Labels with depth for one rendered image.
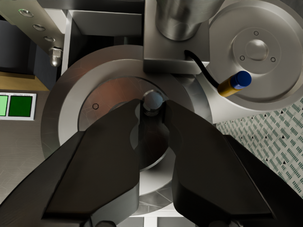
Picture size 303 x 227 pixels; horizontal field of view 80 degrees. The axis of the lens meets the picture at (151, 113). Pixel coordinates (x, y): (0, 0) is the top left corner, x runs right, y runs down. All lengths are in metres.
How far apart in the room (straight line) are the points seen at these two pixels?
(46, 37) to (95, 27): 0.33
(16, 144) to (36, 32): 0.28
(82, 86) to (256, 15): 0.18
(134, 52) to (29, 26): 0.35
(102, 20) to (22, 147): 0.44
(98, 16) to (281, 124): 0.23
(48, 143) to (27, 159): 0.39
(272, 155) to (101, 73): 0.23
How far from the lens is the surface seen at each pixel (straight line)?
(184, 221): 0.63
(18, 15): 0.48
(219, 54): 0.20
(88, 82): 0.16
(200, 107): 0.17
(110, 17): 0.20
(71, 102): 0.16
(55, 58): 0.56
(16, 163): 0.58
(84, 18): 0.20
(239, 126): 0.35
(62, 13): 0.21
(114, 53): 0.18
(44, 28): 0.49
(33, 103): 0.56
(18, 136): 0.58
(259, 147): 0.30
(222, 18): 0.22
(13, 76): 1.64
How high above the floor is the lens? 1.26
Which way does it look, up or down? 8 degrees down
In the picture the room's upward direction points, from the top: 179 degrees counter-clockwise
